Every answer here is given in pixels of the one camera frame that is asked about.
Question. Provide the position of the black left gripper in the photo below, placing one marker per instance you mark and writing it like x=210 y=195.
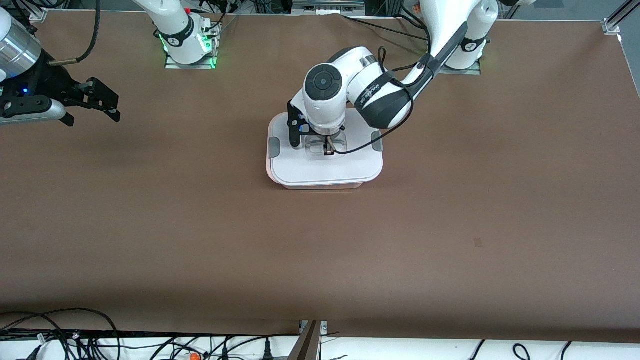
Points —
x=327 y=145

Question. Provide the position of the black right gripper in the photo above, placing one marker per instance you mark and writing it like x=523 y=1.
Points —
x=56 y=81

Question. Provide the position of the white box lid grey latches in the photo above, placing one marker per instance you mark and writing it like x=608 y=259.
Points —
x=310 y=170

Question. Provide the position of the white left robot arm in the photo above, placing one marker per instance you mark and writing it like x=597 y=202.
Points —
x=325 y=107

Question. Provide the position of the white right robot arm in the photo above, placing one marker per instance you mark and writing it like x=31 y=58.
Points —
x=175 y=30

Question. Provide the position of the brown table cover sheet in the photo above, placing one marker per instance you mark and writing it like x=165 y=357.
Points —
x=350 y=250

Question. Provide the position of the small orange connector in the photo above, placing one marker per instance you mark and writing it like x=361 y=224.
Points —
x=194 y=356

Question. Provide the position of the aluminium frame profile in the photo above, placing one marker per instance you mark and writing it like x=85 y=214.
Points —
x=612 y=25
x=39 y=15

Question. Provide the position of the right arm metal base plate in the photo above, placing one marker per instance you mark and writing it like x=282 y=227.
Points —
x=200 y=65

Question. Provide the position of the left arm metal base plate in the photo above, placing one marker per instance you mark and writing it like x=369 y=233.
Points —
x=470 y=71

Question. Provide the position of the aluminium table edge rail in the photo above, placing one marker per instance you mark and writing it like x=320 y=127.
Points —
x=631 y=55

